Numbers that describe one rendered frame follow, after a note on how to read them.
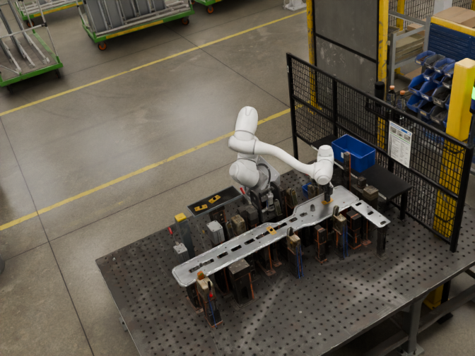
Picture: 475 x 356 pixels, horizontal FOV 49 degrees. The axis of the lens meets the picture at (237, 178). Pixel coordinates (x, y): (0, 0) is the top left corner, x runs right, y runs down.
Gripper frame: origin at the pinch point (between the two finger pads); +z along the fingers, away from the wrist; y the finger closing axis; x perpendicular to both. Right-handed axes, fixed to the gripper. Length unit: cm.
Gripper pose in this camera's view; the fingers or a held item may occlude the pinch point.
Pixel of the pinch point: (326, 196)
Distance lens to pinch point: 363.3
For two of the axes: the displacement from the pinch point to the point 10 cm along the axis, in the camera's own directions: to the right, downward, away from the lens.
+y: 4.9, 4.7, -7.4
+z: 1.3, 8.0, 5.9
